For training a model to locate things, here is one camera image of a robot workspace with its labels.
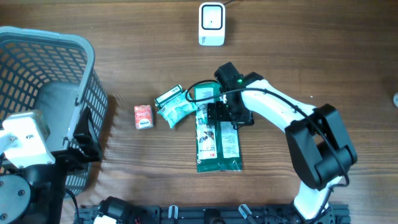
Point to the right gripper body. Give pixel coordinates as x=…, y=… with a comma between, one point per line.
x=225, y=112

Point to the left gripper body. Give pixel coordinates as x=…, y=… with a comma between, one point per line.
x=73, y=159

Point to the green 3M gloves package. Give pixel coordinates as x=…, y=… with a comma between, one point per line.
x=218, y=146

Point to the light green wipes pack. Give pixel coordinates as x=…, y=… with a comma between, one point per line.
x=177, y=108

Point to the green Axe Brand box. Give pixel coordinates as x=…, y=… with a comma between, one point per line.
x=167, y=96

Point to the orange Kleenex tissue pack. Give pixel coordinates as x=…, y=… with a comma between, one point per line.
x=143, y=117

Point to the grey plastic mesh basket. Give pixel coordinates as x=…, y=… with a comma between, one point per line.
x=53, y=73

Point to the green lidded jar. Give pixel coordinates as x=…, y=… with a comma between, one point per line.
x=395, y=99

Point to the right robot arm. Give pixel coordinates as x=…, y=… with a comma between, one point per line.
x=320, y=147

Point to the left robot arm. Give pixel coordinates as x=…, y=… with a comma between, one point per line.
x=33, y=190

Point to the white barcode scanner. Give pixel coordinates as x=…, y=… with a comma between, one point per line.
x=211, y=24

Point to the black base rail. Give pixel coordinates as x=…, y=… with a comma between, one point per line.
x=267, y=214

